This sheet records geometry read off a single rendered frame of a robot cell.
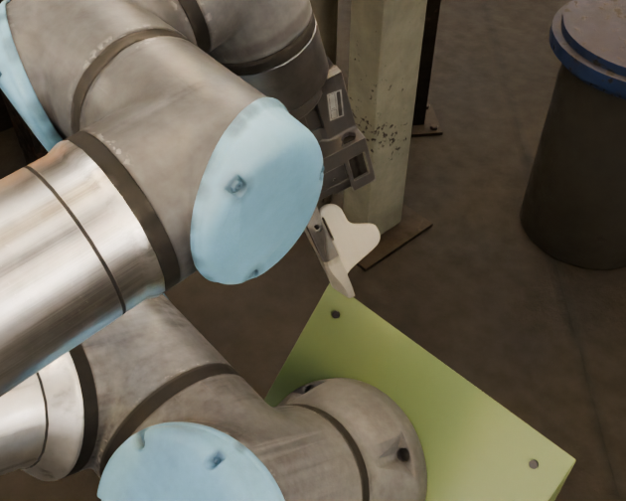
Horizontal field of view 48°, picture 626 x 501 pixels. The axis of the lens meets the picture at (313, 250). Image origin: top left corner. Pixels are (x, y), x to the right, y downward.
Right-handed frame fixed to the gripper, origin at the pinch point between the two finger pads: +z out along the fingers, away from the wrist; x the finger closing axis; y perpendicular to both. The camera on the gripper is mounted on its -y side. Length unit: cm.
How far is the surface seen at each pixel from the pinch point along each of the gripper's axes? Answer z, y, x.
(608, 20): 22, 63, 33
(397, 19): 9, 31, 40
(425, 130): 60, 44, 68
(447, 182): 60, 40, 51
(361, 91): 20, 23, 43
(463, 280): 57, 28, 25
